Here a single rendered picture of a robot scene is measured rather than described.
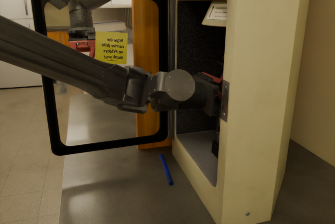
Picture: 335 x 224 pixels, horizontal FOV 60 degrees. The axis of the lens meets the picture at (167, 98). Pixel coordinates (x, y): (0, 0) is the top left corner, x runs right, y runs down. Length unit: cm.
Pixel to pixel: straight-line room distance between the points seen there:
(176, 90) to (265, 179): 24
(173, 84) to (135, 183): 32
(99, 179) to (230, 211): 33
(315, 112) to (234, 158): 49
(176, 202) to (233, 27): 40
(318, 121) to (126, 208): 61
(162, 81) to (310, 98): 59
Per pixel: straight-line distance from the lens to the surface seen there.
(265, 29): 49
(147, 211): 66
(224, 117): 51
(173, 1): 75
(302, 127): 103
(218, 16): 57
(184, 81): 50
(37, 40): 45
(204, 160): 68
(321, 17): 95
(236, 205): 60
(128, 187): 73
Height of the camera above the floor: 135
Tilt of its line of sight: 18 degrees down
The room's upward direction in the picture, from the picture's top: straight up
